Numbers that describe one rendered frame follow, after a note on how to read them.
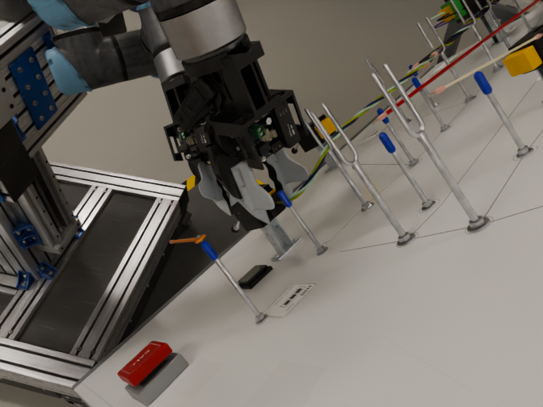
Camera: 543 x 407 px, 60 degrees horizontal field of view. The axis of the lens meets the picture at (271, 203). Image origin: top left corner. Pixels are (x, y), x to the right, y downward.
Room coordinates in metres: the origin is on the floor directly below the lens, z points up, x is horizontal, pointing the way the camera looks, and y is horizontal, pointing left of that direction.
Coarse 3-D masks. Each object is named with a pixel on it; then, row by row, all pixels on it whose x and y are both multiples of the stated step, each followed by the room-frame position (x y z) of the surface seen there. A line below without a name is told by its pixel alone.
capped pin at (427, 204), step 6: (384, 132) 0.34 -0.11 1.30; (384, 138) 0.34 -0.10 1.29; (384, 144) 0.34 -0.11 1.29; (390, 144) 0.34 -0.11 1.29; (390, 150) 0.33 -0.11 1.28; (396, 156) 0.33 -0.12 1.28; (402, 162) 0.33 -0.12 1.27; (402, 168) 0.32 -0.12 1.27; (408, 174) 0.32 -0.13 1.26; (414, 180) 0.32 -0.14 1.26; (414, 186) 0.31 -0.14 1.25; (420, 192) 0.31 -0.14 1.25; (420, 198) 0.31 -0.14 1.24; (426, 198) 0.31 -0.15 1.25; (426, 204) 0.30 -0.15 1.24; (432, 204) 0.30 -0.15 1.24; (426, 210) 0.30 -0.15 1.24
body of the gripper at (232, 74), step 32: (192, 64) 0.39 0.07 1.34; (224, 64) 0.39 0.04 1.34; (256, 64) 0.41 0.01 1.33; (224, 96) 0.40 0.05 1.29; (256, 96) 0.38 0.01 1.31; (288, 96) 0.40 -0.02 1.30; (224, 128) 0.37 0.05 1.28; (256, 128) 0.37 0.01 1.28; (288, 128) 0.38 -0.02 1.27; (256, 160) 0.34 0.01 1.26
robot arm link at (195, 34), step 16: (224, 0) 0.41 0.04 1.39; (176, 16) 0.45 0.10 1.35; (192, 16) 0.40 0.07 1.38; (208, 16) 0.40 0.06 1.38; (224, 16) 0.41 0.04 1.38; (240, 16) 0.42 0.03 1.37; (176, 32) 0.40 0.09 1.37; (192, 32) 0.39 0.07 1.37; (208, 32) 0.39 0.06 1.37; (224, 32) 0.40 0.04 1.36; (240, 32) 0.41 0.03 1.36; (176, 48) 0.40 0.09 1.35; (192, 48) 0.39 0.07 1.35; (208, 48) 0.39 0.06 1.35; (224, 48) 0.40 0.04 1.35
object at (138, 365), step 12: (144, 348) 0.23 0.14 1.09; (156, 348) 0.22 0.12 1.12; (168, 348) 0.21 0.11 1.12; (132, 360) 0.21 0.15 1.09; (144, 360) 0.20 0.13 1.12; (156, 360) 0.20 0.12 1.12; (120, 372) 0.20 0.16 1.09; (132, 372) 0.19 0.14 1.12; (144, 372) 0.19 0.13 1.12; (132, 384) 0.18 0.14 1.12
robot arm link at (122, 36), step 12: (120, 36) 0.71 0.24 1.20; (132, 36) 0.71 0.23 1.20; (120, 48) 0.68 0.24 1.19; (132, 48) 0.69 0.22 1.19; (144, 48) 0.69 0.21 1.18; (132, 60) 0.68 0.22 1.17; (144, 60) 0.69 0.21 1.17; (132, 72) 0.68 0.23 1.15; (144, 72) 0.69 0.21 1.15; (156, 72) 0.70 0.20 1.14
